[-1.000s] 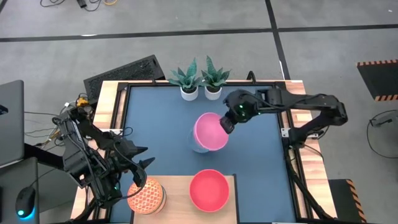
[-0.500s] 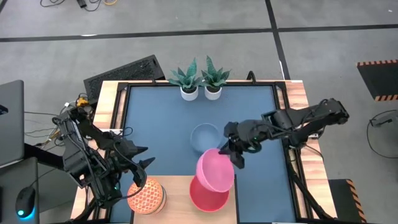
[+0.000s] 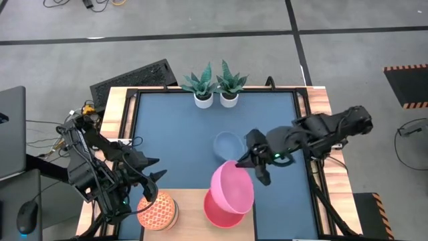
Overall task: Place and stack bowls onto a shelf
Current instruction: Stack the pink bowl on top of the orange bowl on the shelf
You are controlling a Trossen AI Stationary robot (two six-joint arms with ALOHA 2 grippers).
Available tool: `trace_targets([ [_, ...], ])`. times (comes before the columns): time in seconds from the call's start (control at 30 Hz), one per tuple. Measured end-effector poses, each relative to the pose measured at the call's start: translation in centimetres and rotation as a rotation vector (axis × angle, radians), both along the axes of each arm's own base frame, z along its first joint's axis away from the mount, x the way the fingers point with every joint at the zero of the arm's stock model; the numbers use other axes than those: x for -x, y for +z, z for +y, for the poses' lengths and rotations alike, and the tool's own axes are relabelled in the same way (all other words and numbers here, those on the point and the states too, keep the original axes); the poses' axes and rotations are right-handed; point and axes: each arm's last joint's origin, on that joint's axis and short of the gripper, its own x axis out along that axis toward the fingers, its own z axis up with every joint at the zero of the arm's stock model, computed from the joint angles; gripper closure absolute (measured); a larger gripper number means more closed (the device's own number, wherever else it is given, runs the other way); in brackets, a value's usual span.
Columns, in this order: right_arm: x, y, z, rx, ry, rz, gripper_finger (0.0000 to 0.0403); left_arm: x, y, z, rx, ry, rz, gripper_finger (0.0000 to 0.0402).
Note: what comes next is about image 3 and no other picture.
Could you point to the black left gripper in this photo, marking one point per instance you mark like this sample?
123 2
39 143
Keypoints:
133 170

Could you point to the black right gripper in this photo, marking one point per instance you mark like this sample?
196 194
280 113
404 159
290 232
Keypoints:
258 147

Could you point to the plain pink bowl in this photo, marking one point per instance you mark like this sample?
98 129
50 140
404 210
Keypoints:
232 187

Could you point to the orange diamond patterned bowl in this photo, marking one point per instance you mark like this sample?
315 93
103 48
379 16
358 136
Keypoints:
157 211

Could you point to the plain red bowl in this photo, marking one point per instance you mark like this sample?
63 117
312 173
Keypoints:
220 219

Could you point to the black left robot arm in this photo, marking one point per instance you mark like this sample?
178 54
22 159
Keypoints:
90 174

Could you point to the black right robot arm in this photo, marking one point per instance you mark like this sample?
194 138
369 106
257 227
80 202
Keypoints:
321 127

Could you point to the plain grey-blue bowl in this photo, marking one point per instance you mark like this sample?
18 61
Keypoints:
227 145

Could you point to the silver mounting plate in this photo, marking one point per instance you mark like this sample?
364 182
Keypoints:
124 142

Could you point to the snake plant in white pot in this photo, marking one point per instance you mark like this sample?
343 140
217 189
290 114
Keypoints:
230 87
202 88

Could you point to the black perforated panel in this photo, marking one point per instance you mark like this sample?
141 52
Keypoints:
133 80

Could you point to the black mat with orange stripes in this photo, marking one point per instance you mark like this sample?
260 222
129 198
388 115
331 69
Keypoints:
366 214
408 85

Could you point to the black computer mouse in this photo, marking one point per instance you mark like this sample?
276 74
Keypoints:
27 216

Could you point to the grey laptop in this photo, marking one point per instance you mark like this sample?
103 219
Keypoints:
11 134

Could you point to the grey desk pad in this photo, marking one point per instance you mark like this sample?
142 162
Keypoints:
10 207

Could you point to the grey floor device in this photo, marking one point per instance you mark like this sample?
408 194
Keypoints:
413 129

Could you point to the black power adapter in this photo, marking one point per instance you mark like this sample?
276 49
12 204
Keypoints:
88 3

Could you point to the black metal table frame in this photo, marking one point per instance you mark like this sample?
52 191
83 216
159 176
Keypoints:
157 90

